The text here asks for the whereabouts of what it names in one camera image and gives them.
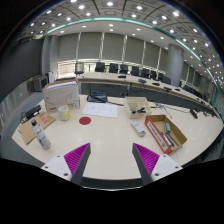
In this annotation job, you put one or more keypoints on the small green tool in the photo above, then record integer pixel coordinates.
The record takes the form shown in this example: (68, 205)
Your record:
(167, 128)

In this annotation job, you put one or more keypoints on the black office chairs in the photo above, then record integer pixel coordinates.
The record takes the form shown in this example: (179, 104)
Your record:
(114, 67)

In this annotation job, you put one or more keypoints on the black desk phone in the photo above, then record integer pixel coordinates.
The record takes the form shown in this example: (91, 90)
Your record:
(96, 97)

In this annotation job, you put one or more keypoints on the clear water bottle black cap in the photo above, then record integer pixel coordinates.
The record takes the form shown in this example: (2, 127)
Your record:
(42, 136)

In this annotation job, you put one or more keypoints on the flat round red coaster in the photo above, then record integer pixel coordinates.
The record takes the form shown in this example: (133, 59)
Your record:
(85, 120)

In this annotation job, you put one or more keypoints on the white copy paper carton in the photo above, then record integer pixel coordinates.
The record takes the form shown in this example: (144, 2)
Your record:
(61, 95)

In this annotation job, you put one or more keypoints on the red-edged open cardboard box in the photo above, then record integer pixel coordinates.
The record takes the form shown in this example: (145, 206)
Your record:
(156, 133)

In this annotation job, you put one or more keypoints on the grey box monitor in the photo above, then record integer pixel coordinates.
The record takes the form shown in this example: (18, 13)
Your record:
(40, 83)

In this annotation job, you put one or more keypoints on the white paper sheet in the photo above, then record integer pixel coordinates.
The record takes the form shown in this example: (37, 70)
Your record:
(100, 110)

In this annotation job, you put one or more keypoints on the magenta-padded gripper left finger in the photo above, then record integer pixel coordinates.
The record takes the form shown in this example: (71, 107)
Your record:
(75, 160)

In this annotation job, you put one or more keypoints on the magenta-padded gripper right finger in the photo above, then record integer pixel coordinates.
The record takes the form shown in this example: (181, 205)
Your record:
(148, 160)

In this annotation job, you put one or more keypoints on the white remote control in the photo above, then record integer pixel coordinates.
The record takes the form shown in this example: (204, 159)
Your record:
(138, 128)

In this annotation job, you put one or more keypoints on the long curved conference desk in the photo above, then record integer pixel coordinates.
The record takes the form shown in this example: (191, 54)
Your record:
(133, 87)

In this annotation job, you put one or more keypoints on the brown paper envelope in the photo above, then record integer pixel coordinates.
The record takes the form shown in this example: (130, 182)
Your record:
(31, 128)

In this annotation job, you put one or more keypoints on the black power strip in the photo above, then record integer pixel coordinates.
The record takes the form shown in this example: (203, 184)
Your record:
(33, 111)

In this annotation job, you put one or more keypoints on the round ceiling lights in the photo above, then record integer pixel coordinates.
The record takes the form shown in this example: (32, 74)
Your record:
(110, 4)

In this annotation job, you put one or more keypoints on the white cup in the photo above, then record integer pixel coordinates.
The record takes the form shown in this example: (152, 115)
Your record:
(63, 113)

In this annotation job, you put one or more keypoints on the white open cardboard box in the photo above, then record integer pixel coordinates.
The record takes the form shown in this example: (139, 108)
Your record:
(130, 108)

